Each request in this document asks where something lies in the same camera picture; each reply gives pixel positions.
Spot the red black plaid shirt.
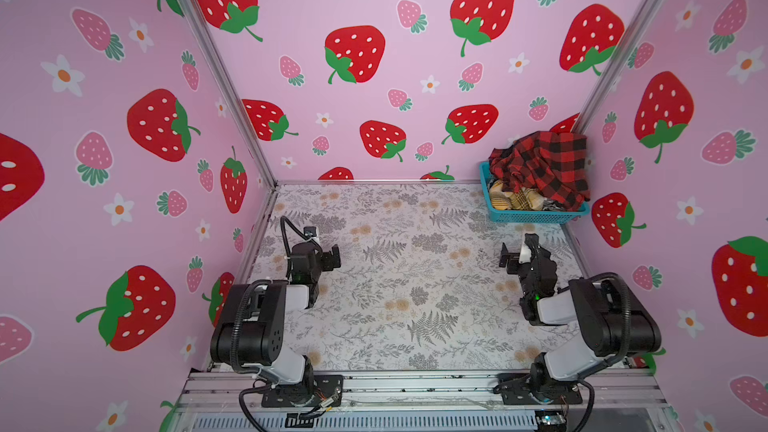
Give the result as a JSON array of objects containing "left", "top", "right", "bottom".
[{"left": 488, "top": 131, "right": 591, "bottom": 212}]

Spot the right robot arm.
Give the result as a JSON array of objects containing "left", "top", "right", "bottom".
[{"left": 493, "top": 234, "right": 661, "bottom": 405}]

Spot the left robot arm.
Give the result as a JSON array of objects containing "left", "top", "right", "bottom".
[{"left": 210, "top": 241, "right": 343, "bottom": 413}]

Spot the teal plastic basket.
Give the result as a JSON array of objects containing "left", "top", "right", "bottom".
[{"left": 478, "top": 162, "right": 590, "bottom": 225}]

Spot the yellow plaid shirt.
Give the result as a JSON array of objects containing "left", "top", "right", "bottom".
[{"left": 488, "top": 179, "right": 557, "bottom": 211}]

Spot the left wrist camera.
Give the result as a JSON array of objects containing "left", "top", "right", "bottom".
[{"left": 303, "top": 226, "right": 318, "bottom": 238}]

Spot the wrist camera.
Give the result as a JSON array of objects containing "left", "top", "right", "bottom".
[
  {"left": 303, "top": 226, "right": 318, "bottom": 238},
  {"left": 518, "top": 233, "right": 540, "bottom": 264}
]

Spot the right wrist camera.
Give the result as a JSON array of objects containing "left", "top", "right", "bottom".
[{"left": 518, "top": 233, "right": 540, "bottom": 264}]

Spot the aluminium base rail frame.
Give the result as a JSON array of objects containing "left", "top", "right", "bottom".
[{"left": 169, "top": 369, "right": 683, "bottom": 431}]

